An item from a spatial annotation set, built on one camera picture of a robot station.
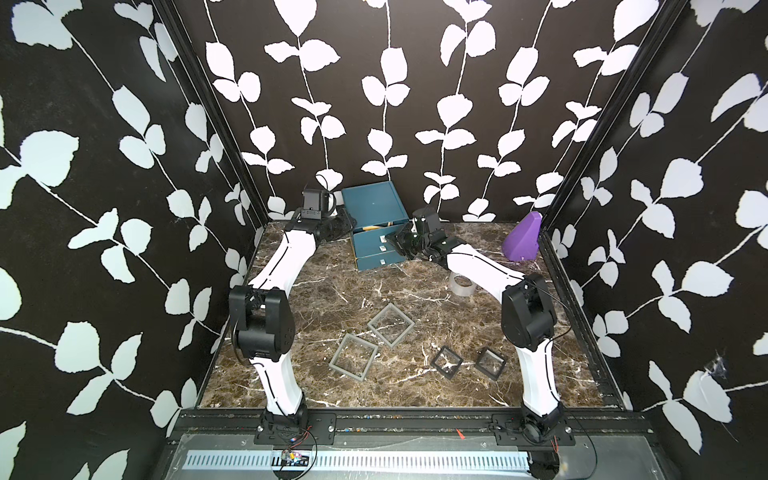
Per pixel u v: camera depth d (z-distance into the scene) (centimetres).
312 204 70
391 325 93
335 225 78
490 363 86
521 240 104
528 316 54
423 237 75
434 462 70
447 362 86
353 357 86
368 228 92
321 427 74
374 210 95
